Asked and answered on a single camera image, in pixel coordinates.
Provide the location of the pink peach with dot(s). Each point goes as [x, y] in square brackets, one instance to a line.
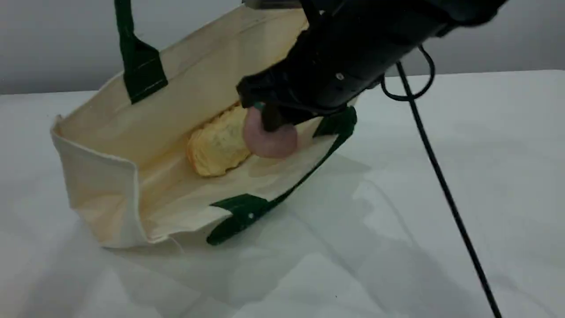
[273, 143]

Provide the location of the long yellow bread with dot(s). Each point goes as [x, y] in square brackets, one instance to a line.
[216, 145]

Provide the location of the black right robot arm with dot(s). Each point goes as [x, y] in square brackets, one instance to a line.
[419, 17]

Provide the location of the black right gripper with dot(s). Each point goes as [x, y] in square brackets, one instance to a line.
[322, 75]

